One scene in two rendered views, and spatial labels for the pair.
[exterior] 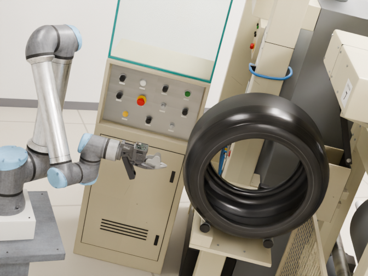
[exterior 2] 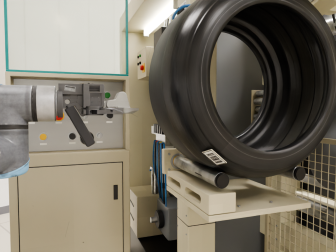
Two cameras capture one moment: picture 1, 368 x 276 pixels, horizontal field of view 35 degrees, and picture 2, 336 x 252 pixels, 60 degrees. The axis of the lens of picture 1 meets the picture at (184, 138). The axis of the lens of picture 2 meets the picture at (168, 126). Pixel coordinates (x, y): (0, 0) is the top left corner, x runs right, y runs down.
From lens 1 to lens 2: 185 cm
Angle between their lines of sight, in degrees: 29
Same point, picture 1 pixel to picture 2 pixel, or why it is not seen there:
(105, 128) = not seen: hidden behind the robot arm
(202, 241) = (225, 204)
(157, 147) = (91, 162)
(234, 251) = (262, 205)
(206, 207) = (224, 136)
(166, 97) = not seen: hidden behind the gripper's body
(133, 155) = (85, 97)
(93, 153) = (11, 108)
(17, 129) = not seen: outside the picture
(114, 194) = (52, 241)
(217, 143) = (215, 22)
